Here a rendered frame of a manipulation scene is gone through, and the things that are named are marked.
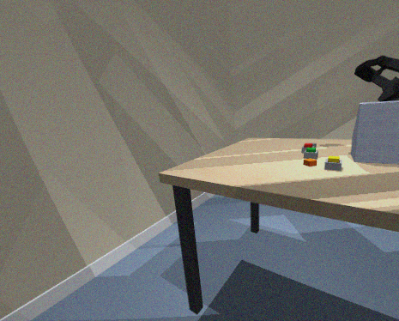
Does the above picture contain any yellow button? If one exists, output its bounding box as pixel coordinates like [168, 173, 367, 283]
[324, 156, 342, 171]

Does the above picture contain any green button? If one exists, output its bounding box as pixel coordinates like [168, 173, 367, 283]
[304, 148, 318, 159]

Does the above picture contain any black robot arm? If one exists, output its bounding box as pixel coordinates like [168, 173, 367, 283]
[354, 55, 399, 102]

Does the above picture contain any red button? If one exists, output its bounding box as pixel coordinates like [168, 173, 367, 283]
[301, 143, 315, 153]

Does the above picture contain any orange block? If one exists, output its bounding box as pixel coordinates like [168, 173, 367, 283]
[304, 159, 317, 167]

